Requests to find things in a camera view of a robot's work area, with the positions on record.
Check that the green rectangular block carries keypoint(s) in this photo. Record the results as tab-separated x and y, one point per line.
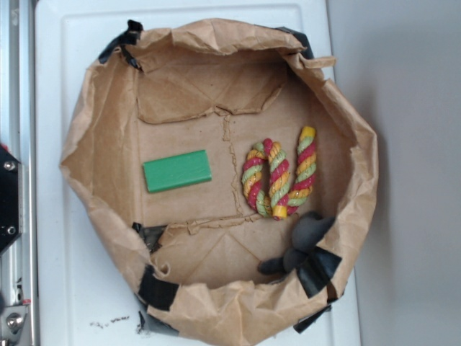
177	171

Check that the brown paper bag tray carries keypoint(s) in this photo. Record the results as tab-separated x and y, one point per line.
191	254

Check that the grey plush toy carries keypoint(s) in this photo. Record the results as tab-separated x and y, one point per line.
309	230

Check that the white plastic tray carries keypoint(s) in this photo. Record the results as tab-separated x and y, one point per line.
84	300

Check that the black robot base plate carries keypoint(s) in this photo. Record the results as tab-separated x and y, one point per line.
9	213

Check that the aluminium frame rail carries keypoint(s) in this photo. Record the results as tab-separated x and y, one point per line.
18	263

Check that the silver metal bracket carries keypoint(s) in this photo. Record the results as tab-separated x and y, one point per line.
15	326

